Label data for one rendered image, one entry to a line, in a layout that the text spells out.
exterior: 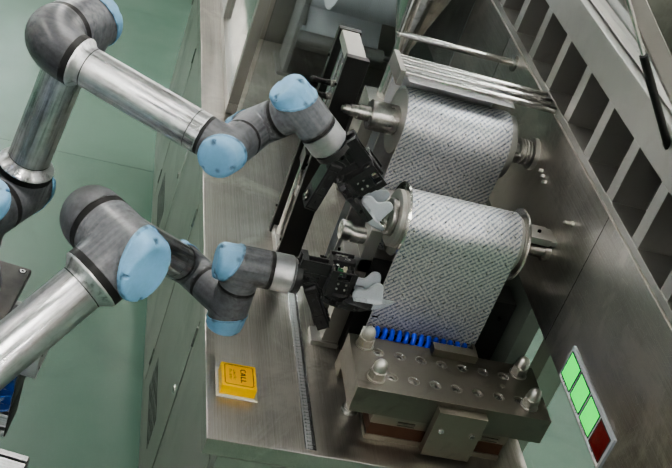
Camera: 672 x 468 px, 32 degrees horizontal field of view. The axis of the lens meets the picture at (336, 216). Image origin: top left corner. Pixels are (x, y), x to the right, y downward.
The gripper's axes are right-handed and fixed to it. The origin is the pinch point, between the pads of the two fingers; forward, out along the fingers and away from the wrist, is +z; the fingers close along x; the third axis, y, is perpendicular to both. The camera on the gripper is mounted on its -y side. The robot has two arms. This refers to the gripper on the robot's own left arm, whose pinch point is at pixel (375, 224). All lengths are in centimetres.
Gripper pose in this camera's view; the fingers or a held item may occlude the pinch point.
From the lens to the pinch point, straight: 227.7
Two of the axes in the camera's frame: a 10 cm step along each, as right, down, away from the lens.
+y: 8.4, -4.9, -2.2
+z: 5.3, 6.8, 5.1
